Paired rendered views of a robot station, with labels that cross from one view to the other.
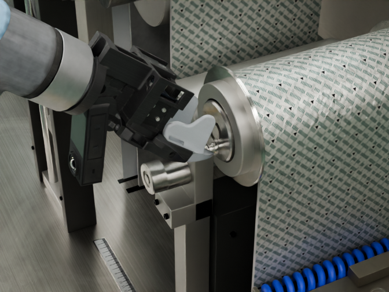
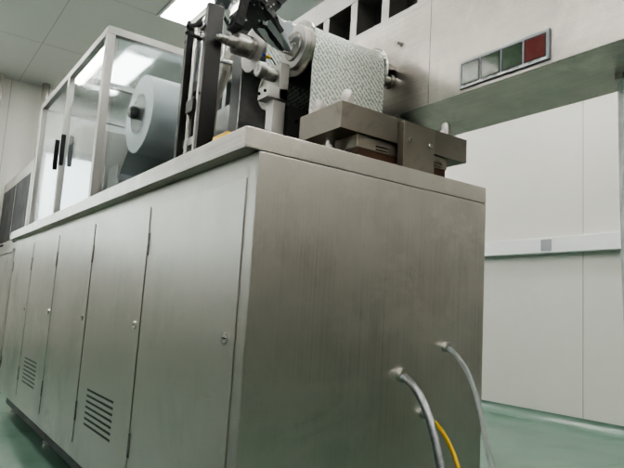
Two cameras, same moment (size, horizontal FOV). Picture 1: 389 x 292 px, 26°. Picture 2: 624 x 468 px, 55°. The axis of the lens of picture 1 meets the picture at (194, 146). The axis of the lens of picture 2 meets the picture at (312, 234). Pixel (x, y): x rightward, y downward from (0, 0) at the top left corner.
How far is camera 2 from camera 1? 1.44 m
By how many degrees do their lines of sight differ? 47
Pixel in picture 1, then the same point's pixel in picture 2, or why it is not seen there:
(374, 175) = (364, 94)
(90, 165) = (240, 14)
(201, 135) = (287, 29)
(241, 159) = (305, 41)
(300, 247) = not seen: hidden behind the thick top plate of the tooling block
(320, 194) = (340, 86)
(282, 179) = (323, 62)
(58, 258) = not seen: hidden behind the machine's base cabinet
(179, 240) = (268, 119)
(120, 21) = (234, 97)
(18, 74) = not seen: outside the picture
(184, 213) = (274, 89)
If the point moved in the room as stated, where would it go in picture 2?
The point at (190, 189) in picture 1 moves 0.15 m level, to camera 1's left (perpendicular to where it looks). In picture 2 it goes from (277, 83) to (217, 75)
